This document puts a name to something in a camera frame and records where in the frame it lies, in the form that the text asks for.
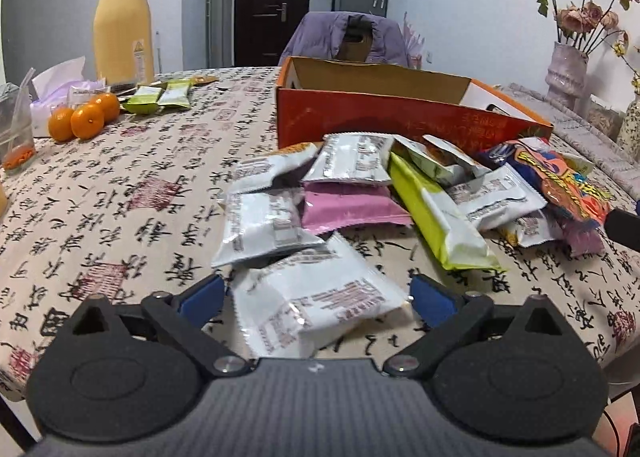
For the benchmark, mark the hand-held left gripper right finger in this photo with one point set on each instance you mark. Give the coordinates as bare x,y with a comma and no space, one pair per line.
432,302

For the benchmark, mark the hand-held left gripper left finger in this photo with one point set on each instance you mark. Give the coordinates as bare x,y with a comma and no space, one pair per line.
202,298

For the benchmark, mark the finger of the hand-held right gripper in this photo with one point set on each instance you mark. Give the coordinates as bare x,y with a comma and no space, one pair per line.
622,232

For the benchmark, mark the long green snack packet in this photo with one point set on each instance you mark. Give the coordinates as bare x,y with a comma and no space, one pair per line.
450,232

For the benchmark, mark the large white foil packet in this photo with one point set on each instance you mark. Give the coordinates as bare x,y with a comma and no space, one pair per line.
320,302

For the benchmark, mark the small green white packet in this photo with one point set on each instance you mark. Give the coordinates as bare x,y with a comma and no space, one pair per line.
425,164

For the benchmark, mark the orange cardboard box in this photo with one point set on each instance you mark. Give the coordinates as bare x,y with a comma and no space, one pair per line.
350,117

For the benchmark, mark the pink snack packet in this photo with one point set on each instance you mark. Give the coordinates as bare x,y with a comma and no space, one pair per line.
585,239
345,207

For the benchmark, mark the colourful blue orange snack bag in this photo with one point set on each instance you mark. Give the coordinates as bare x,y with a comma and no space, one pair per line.
560,177

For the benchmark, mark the pile of white snack packets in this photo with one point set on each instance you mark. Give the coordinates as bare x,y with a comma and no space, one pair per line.
265,222

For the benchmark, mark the floral patterned vase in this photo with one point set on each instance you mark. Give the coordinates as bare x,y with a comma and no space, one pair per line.
631,132

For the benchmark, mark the clear storage jar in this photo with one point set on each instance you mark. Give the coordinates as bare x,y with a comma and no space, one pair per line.
605,119

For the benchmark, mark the calligraphy print tablecloth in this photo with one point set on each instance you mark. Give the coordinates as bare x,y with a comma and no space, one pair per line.
125,197

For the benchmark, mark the small white orange packet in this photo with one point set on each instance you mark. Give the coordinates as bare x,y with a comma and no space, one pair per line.
462,157

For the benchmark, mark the pink ceramic vase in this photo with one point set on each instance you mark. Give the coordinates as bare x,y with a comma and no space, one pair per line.
565,72

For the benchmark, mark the yellow flower branches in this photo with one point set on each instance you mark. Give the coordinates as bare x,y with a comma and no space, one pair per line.
621,49

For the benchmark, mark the orange mandarin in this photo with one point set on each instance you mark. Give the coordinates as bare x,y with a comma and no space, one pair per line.
107,106
61,126
87,121

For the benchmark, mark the thin brown packet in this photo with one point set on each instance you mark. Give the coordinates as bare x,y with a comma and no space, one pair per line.
205,80

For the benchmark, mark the clear plastic cup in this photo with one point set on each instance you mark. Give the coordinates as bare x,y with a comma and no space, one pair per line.
12,137

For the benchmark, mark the lilac tissue pack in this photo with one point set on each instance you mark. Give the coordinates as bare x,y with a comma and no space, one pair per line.
55,82

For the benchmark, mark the wooden chair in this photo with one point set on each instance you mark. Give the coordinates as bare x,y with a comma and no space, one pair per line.
357,44

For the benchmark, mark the purple padded jacket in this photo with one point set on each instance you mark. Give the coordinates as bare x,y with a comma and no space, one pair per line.
315,37

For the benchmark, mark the yellow bottle with grey cap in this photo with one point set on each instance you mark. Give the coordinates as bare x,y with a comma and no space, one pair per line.
122,22

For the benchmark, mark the dark brown entrance door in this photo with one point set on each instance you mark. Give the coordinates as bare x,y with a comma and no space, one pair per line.
270,12

